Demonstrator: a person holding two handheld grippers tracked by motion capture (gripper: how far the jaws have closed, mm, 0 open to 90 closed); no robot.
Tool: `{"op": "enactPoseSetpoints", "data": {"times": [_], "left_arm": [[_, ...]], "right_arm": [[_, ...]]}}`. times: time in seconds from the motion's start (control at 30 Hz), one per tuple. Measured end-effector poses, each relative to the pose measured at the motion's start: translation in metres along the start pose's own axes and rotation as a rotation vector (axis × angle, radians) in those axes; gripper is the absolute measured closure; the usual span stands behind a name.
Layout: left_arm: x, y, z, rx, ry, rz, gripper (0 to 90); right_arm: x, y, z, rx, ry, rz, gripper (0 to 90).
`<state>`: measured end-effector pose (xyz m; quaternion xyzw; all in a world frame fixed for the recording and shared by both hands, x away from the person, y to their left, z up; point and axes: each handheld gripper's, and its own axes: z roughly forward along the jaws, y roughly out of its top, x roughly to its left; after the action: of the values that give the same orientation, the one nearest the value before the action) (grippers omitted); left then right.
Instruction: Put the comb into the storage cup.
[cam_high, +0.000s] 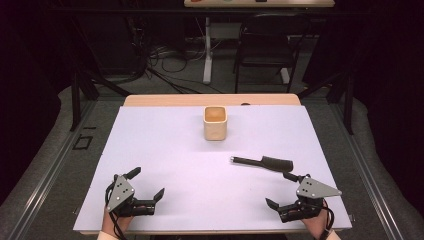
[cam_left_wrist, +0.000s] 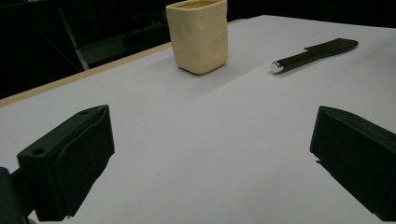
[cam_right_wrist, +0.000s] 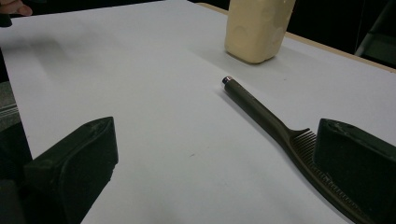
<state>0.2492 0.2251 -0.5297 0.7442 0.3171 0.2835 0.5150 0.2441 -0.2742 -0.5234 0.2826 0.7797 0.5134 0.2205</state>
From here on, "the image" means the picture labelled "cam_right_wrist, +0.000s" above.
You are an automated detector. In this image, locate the white table mat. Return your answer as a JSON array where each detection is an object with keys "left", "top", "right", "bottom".
[{"left": 0, "top": 0, "right": 396, "bottom": 224}]

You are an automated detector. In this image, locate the dark brown comb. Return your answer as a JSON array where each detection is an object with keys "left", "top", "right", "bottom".
[{"left": 221, "top": 76, "right": 375, "bottom": 224}]

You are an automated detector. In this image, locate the beige square container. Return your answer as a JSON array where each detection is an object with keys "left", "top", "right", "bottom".
[{"left": 224, "top": 0, "right": 297, "bottom": 64}]

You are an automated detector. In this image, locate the dark metal stand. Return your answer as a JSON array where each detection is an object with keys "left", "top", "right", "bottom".
[{"left": 354, "top": 0, "right": 396, "bottom": 67}]

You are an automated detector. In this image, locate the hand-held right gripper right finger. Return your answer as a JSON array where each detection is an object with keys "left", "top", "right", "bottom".
[{"left": 312, "top": 118, "right": 396, "bottom": 224}]

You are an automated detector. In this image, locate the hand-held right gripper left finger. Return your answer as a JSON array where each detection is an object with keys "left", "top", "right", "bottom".
[{"left": 22, "top": 116, "right": 120, "bottom": 224}]

